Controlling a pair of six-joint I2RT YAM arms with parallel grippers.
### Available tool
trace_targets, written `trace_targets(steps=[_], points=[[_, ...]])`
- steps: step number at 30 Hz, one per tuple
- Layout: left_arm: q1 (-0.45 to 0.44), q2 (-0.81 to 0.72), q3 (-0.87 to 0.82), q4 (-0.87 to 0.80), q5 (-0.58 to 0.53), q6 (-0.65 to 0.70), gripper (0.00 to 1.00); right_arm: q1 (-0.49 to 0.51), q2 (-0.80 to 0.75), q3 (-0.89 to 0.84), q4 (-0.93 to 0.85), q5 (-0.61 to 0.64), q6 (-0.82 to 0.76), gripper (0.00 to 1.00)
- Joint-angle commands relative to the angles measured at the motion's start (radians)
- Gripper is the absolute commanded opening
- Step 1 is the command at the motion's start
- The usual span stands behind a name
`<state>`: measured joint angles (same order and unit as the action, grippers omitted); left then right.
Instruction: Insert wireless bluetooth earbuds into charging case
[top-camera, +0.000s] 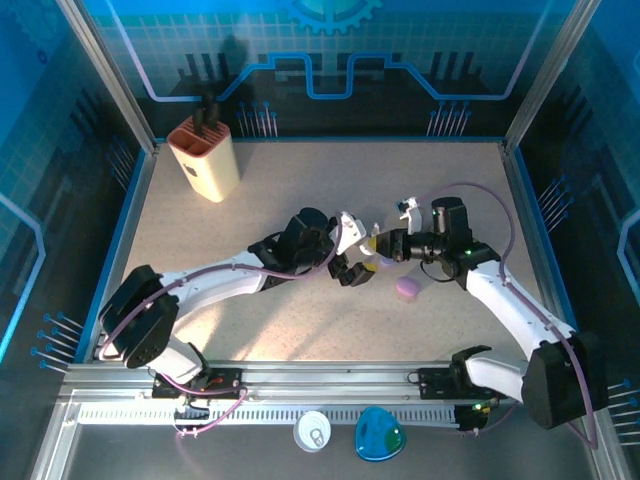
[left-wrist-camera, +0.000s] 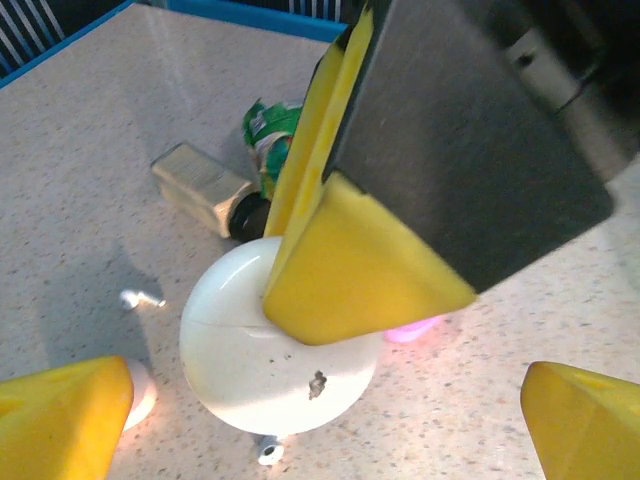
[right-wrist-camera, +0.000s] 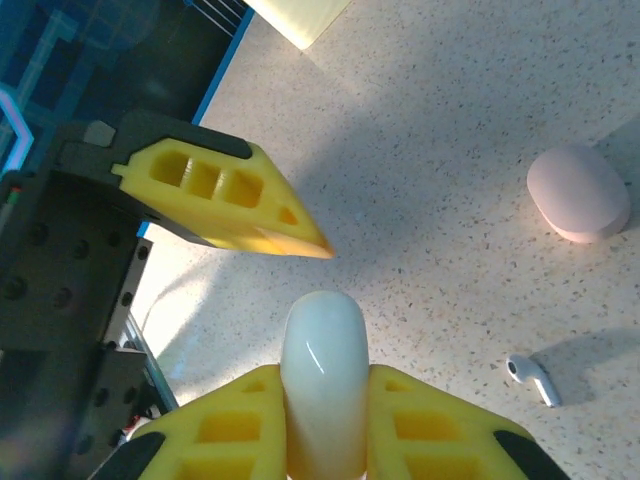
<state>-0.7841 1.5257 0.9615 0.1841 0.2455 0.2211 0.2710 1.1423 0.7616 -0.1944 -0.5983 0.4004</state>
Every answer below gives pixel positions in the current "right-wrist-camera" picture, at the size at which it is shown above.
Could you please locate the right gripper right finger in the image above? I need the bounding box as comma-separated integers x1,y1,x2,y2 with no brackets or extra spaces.
367,363,571,480

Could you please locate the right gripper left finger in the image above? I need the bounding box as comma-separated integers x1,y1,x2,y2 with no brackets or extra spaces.
89,363,289,480

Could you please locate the white earbud charging case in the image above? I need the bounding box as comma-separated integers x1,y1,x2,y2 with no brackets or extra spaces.
279,290,371,480

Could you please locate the white wireless earbud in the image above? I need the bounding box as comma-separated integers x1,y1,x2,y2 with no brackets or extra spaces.
505,353,564,409

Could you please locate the pink earbud charging case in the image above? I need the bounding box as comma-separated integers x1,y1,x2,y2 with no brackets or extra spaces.
526,144,632,245

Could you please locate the beige knife block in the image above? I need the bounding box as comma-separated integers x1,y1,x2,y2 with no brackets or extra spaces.
243,0,354,51

